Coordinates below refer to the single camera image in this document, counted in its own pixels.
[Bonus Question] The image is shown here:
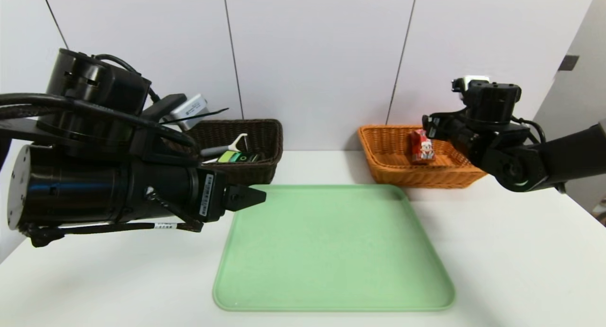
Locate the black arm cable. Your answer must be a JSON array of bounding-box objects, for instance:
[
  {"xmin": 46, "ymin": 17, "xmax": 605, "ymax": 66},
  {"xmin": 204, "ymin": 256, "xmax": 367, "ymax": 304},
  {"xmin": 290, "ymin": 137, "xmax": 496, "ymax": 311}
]
[
  {"xmin": 514, "ymin": 116, "xmax": 547, "ymax": 144},
  {"xmin": 0, "ymin": 54, "xmax": 230, "ymax": 246}
]

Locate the black pump bottle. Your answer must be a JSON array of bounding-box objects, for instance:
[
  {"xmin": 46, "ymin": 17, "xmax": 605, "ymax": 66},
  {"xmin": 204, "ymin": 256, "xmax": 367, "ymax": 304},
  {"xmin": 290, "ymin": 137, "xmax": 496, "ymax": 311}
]
[{"xmin": 218, "ymin": 150, "xmax": 266, "ymax": 164}]

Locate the white peeler with grey handle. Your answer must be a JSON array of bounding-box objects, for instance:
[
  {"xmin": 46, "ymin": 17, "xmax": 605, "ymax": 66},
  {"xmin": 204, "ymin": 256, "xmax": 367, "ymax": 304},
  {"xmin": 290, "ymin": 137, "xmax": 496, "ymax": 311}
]
[{"xmin": 200, "ymin": 133, "xmax": 250, "ymax": 158}]

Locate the orange wicker basket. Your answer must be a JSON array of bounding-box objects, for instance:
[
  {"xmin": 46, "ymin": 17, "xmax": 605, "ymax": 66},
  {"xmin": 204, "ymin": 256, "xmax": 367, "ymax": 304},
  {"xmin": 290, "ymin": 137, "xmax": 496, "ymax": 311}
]
[{"xmin": 357, "ymin": 124, "xmax": 488, "ymax": 189}]

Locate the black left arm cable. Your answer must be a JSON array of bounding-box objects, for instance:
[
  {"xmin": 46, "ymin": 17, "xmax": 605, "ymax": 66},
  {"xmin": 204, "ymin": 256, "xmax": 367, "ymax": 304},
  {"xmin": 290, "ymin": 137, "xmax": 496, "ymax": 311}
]
[{"xmin": 0, "ymin": 54, "xmax": 230, "ymax": 246}]

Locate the dark brown wicker basket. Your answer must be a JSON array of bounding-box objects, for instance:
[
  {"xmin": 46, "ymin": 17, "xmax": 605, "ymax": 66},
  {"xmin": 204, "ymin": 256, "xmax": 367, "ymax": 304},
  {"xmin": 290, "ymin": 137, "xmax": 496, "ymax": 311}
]
[{"xmin": 178, "ymin": 119, "xmax": 284, "ymax": 186}]

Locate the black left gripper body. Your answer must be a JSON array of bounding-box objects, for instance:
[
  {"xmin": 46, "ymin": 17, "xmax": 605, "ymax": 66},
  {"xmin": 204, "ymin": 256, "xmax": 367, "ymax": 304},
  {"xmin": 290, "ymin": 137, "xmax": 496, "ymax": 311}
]
[{"xmin": 136, "ymin": 156, "xmax": 227, "ymax": 223}]

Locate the red cartoon milk carton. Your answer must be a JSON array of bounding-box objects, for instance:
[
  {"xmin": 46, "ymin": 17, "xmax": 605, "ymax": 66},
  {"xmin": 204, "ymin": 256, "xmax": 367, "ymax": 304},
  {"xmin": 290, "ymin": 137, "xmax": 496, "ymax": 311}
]
[{"xmin": 410, "ymin": 129, "xmax": 436, "ymax": 165}]

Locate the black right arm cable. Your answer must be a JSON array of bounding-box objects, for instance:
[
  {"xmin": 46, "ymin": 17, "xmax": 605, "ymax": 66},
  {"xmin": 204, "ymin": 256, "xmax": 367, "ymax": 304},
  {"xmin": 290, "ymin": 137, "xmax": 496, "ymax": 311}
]
[{"xmin": 514, "ymin": 116, "xmax": 547, "ymax": 144}]

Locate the light green plastic tray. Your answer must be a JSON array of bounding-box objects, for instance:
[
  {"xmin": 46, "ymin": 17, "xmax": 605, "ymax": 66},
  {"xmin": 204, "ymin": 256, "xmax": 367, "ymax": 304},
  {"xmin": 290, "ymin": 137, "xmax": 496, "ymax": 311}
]
[{"xmin": 213, "ymin": 184, "xmax": 456, "ymax": 312}]

